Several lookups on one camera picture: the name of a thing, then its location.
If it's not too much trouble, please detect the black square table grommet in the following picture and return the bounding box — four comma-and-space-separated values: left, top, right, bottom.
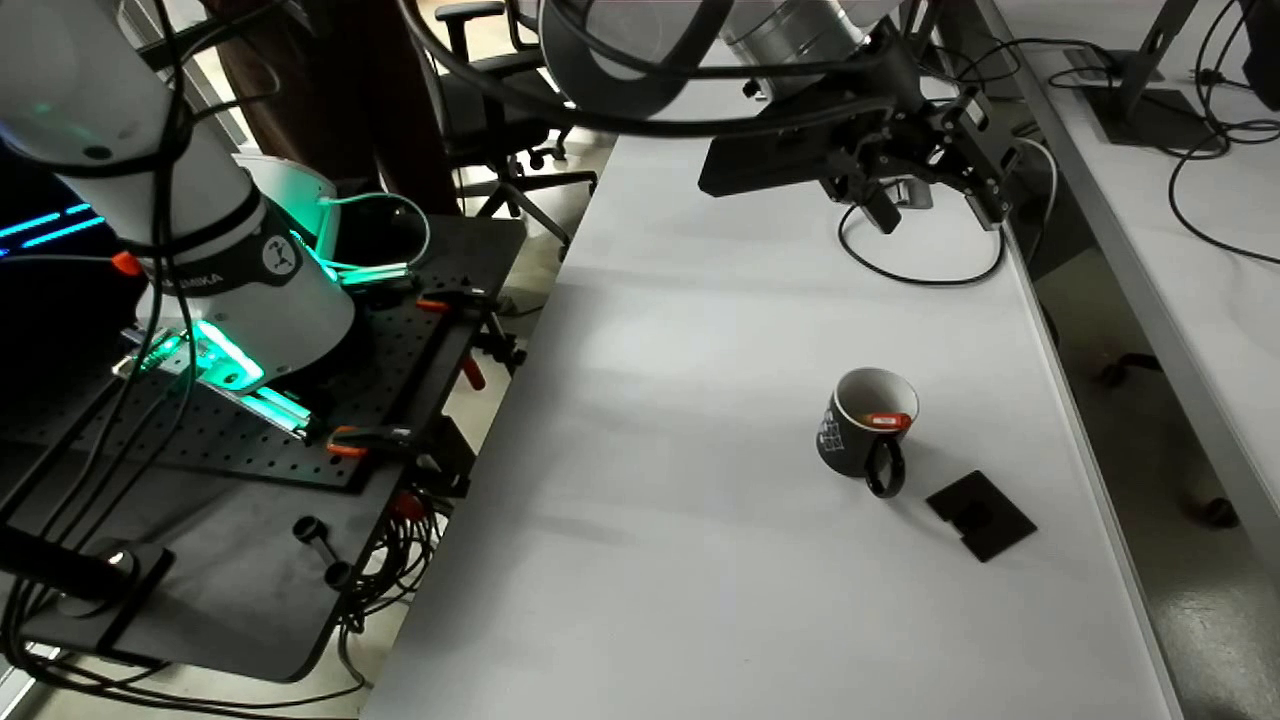
924, 467, 1041, 567

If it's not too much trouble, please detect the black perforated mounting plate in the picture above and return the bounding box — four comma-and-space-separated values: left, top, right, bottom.
71, 212, 533, 500

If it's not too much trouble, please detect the black cart cable bundle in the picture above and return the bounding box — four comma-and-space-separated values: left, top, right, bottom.
0, 494, 452, 718

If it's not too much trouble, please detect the black mug white interior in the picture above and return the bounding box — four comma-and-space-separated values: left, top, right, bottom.
813, 365, 924, 503

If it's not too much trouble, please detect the orange black clamp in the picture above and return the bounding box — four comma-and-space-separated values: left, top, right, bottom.
320, 420, 420, 467
457, 348, 496, 397
413, 280, 502, 323

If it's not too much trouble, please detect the dark brown panel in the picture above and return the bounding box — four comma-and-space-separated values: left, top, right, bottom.
214, 0, 466, 225

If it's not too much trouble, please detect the black desk cable bundle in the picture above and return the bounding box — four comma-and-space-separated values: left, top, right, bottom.
1163, 0, 1280, 274

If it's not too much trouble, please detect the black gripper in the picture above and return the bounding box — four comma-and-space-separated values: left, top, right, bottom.
835, 57, 1014, 239

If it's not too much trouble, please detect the black cart shelf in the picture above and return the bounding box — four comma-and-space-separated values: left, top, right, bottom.
0, 444, 413, 687

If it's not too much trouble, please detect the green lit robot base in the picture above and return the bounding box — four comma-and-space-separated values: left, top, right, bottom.
114, 185, 436, 439

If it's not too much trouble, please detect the black office chair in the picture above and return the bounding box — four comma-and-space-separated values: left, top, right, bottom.
430, 0, 636, 255

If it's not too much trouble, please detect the grey table socket box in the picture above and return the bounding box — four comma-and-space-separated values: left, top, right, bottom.
885, 171, 938, 212

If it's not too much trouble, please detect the white office desk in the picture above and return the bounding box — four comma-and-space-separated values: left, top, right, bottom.
933, 0, 1280, 592

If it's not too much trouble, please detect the small wooden red-tipped baseball bat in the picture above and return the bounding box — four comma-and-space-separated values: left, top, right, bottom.
857, 410, 920, 439

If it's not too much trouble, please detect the black Dell monitor stand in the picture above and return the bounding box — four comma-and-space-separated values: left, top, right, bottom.
1090, 0, 1236, 153

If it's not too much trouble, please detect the black looped table cable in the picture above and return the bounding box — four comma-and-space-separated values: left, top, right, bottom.
835, 197, 1014, 292

